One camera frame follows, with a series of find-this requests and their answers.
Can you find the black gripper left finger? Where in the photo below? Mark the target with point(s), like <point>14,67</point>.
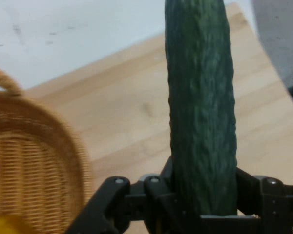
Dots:
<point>117,209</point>

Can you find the bamboo cutting board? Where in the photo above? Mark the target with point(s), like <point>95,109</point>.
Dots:
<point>112,109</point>

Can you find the yellow bell pepper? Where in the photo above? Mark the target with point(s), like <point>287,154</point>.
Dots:
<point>5,226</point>

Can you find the long dark green cucumber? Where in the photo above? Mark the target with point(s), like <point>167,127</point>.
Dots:
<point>202,109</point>

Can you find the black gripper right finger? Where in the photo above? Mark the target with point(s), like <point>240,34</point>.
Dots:
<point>276,207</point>

